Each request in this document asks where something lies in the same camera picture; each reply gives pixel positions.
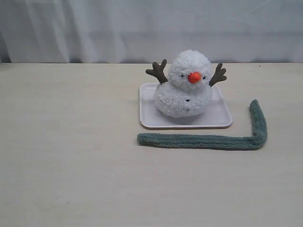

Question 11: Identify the white plush snowman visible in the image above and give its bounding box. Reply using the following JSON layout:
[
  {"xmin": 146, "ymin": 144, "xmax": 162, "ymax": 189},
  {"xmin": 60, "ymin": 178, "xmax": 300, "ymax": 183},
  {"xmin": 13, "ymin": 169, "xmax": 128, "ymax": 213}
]
[{"xmin": 145, "ymin": 49, "xmax": 227, "ymax": 118}]

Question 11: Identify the green knitted scarf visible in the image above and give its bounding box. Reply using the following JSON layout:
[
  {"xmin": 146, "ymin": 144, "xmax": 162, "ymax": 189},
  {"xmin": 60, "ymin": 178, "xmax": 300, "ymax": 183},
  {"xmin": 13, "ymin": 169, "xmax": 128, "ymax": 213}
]
[{"xmin": 137, "ymin": 99, "xmax": 267, "ymax": 151}]

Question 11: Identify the white rectangular tray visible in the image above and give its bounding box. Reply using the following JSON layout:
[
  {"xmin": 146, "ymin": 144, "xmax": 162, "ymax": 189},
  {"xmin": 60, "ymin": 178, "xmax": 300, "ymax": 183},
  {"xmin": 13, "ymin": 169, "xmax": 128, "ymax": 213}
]
[{"xmin": 139, "ymin": 83, "xmax": 233, "ymax": 130}]

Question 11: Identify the white backdrop curtain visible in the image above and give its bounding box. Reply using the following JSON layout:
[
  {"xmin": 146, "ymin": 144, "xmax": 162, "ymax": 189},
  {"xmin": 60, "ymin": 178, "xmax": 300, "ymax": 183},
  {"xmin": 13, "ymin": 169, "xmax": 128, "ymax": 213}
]
[{"xmin": 0, "ymin": 0, "xmax": 303, "ymax": 63}]

